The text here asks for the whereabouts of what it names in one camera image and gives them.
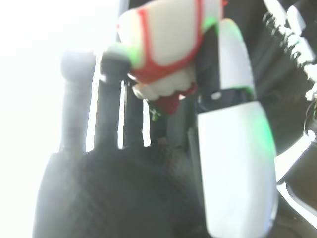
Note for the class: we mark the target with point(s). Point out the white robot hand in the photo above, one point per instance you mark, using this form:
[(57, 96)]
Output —
[(123, 193)]

